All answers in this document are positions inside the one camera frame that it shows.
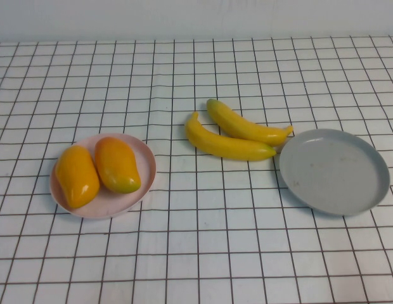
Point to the white checked tablecloth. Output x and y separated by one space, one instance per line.
196 269

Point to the orange mango green tip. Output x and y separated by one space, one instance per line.
117 164

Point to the yellow plastic banana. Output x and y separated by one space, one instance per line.
247 128
228 145

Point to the plain orange mango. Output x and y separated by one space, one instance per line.
76 174

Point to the pink round plate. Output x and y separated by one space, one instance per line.
130 196

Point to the grey round plate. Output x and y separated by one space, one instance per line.
334 172

